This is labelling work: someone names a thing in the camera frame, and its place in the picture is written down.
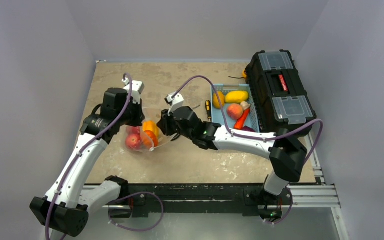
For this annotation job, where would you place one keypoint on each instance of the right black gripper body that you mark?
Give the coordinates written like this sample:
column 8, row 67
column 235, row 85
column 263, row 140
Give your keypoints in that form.
column 165, row 125

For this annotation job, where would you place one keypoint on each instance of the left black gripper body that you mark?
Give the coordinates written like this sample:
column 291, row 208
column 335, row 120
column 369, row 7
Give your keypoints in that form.
column 132, row 116

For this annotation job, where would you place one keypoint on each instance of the red bell pepper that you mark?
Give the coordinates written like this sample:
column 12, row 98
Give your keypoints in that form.
column 130, row 130

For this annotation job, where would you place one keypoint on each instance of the yellow bell pepper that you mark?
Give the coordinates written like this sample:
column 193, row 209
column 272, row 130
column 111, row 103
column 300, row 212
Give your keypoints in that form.
column 151, row 126

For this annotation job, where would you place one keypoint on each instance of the orange small pumpkin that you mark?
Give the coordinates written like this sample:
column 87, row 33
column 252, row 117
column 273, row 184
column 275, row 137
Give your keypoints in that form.
column 150, row 140

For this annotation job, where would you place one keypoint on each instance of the clear zip top bag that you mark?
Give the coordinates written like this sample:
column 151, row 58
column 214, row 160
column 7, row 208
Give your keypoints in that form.
column 155, row 115

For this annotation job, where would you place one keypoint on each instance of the orange carrot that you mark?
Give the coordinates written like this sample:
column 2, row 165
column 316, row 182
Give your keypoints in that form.
column 241, row 121

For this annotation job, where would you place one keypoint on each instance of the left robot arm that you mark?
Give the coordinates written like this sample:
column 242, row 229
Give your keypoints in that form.
column 63, row 208

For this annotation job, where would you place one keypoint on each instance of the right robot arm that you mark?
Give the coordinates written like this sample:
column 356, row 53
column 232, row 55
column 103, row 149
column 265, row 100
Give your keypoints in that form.
column 287, row 155

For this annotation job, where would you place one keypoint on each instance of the black yellow screwdriver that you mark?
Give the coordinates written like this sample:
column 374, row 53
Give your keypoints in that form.
column 208, row 107

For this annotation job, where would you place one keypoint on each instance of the yellow lemon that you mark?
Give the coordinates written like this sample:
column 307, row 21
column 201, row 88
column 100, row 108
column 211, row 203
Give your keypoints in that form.
column 218, row 100

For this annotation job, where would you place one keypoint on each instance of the peach fruit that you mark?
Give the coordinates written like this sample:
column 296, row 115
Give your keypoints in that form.
column 234, row 111

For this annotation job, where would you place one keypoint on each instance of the yellow mango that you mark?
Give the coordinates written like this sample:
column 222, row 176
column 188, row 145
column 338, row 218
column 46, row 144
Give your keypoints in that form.
column 236, row 97

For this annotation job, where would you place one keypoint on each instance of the purple eggplant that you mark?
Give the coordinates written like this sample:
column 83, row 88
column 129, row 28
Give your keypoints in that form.
column 248, row 129

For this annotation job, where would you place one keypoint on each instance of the garlic bulb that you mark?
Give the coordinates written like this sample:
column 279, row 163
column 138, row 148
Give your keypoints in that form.
column 245, row 105

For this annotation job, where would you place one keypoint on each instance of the yellow black tool behind box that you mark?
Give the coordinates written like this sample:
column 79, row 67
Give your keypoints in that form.
column 243, row 75

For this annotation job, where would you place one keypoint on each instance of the black tool box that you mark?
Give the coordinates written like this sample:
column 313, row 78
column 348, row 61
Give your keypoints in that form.
column 279, row 96

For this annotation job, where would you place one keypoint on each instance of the black handled pliers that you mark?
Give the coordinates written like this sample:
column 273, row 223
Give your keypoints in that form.
column 177, row 136

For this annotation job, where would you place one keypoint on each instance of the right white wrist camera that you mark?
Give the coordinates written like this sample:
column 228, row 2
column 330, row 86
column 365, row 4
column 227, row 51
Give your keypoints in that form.
column 175, row 101

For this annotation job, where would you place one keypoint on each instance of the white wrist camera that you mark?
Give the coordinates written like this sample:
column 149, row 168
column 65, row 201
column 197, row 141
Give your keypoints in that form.
column 136, row 88
column 175, row 101

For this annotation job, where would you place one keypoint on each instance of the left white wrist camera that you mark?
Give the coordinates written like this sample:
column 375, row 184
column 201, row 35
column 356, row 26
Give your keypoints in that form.
column 136, row 88

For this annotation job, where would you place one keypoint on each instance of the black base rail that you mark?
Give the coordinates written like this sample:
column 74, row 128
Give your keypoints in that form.
column 246, row 199

